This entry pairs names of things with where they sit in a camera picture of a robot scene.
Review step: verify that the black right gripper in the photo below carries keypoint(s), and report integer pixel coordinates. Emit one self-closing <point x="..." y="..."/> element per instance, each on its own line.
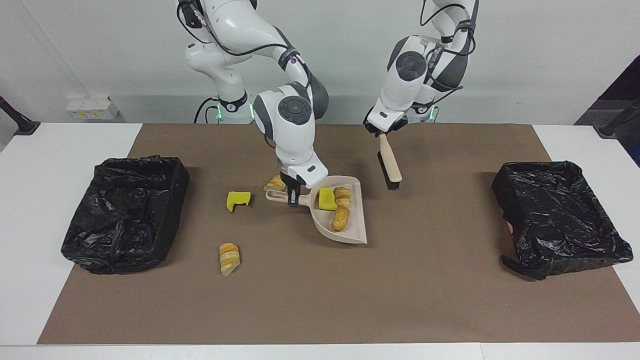
<point x="291" y="182"/>

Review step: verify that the beige brush black bristles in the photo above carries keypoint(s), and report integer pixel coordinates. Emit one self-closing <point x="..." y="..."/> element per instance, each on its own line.
<point x="392" y="162"/>

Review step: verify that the pale bread piece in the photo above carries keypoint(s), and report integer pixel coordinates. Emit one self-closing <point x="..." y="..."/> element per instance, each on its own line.
<point x="343" y="197"/>

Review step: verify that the yellow sponge piece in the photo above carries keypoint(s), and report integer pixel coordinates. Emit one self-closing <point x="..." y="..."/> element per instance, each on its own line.
<point x="235" y="201"/>
<point x="327" y="199"/>

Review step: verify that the brown bread roll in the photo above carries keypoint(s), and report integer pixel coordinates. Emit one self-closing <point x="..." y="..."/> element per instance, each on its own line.
<point x="341" y="219"/>

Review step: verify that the beige plastic dustpan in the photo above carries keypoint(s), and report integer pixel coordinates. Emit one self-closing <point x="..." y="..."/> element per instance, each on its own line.
<point x="325" y="222"/>

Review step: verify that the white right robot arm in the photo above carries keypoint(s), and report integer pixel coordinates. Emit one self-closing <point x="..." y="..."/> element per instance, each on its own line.
<point x="290" y="130"/>

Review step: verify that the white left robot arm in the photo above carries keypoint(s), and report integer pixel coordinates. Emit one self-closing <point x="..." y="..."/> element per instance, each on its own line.
<point x="410" y="65"/>

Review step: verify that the bin with black bag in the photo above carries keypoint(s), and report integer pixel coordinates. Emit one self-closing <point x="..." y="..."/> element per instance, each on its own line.
<point x="125" y="215"/>
<point x="555" y="215"/>

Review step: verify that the striped croissant piece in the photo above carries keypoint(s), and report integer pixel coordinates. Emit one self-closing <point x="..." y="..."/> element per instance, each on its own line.
<point x="274" y="184"/>

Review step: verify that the striped bread slices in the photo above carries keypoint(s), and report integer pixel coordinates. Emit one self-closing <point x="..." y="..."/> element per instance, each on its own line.
<point x="229" y="257"/>

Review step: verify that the brown table mat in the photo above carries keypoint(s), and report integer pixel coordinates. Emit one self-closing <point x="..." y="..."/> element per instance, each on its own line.
<point x="300" y="325"/>

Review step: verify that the black stand foot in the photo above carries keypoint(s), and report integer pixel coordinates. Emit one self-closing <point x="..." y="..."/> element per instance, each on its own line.
<point x="25" y="127"/>
<point x="612" y="130"/>

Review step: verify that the white socket box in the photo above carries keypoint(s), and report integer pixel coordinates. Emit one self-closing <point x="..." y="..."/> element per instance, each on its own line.
<point x="90" y="107"/>

